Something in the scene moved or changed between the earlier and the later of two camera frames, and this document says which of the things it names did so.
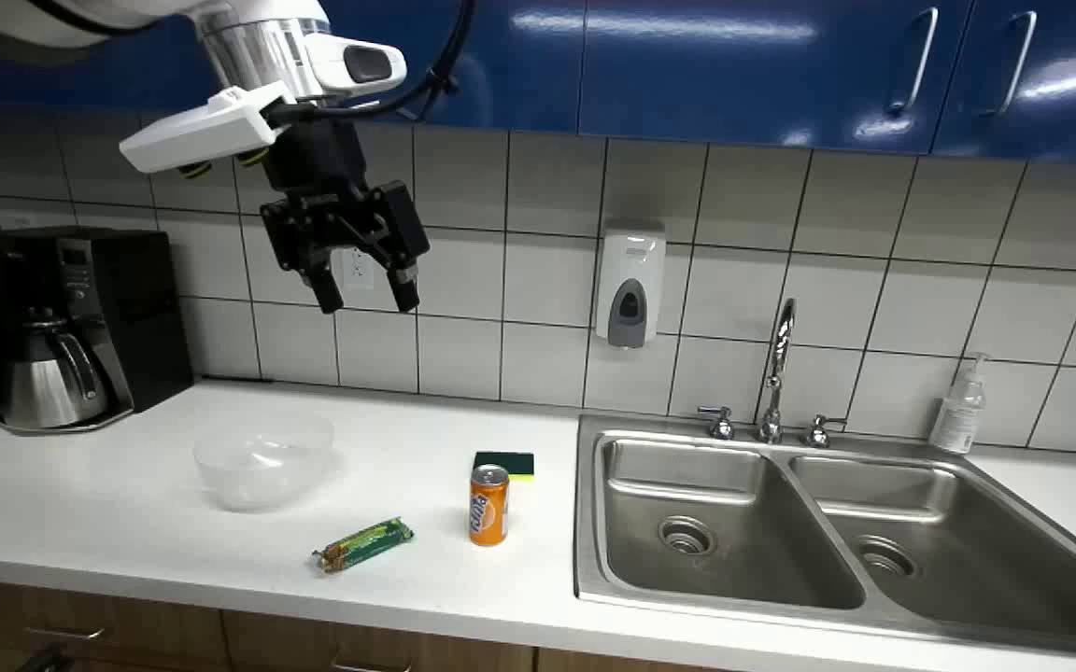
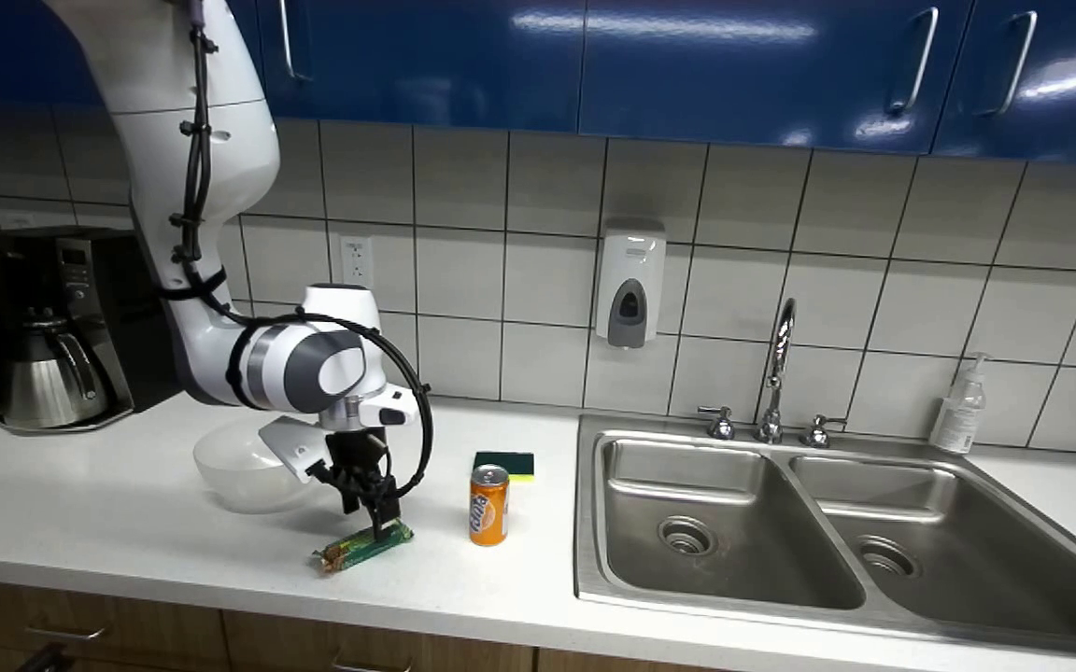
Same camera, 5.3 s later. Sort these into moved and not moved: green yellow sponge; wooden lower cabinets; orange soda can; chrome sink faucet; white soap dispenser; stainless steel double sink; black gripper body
Moved: black gripper body
Not moved: white soap dispenser; chrome sink faucet; stainless steel double sink; wooden lower cabinets; orange soda can; green yellow sponge
